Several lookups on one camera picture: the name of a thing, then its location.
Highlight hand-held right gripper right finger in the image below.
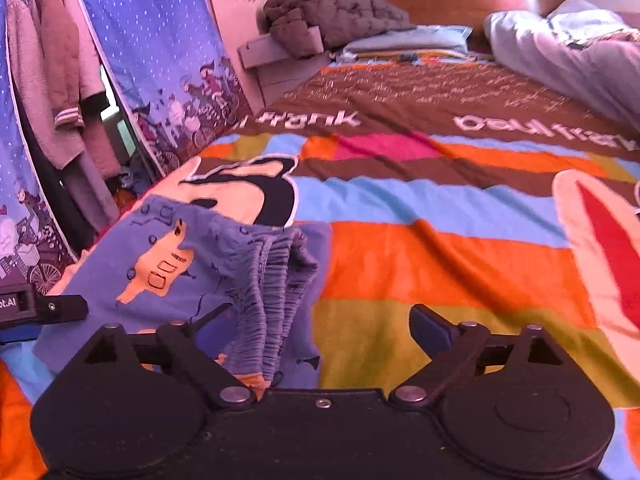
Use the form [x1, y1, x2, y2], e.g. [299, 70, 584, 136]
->
[390, 304, 576, 406]

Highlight light blue pillow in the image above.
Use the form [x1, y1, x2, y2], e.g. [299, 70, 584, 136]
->
[341, 25, 473, 63]

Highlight pale grey quilt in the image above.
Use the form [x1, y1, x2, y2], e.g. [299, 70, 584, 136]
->
[484, 0, 640, 128]

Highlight grey bedside shelf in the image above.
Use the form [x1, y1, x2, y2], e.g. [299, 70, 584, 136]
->
[237, 27, 332, 111]

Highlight colourful printed blanket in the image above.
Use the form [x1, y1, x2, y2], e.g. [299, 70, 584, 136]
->
[0, 57, 640, 480]

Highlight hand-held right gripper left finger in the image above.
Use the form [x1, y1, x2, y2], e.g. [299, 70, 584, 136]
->
[65, 302, 257, 407]

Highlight brown jacket with striped cuff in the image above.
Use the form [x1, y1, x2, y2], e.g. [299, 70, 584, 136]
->
[34, 0, 112, 131]

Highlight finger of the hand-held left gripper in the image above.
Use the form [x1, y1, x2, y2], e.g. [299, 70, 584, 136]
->
[34, 294, 89, 325]

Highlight wooden headboard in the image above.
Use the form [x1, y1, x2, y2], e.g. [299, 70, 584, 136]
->
[335, 0, 572, 56]

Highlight pink fleece jacket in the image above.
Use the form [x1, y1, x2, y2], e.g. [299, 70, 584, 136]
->
[5, 0, 87, 171]

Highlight blue printed wardrobe curtain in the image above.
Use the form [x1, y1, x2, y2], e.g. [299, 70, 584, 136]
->
[64, 0, 253, 177]
[0, 0, 77, 297]

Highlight blue printed pants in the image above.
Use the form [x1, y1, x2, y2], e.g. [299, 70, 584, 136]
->
[32, 194, 332, 392]

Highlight brown puffer jacket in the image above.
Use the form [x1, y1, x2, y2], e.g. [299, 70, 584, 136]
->
[262, 0, 417, 59]

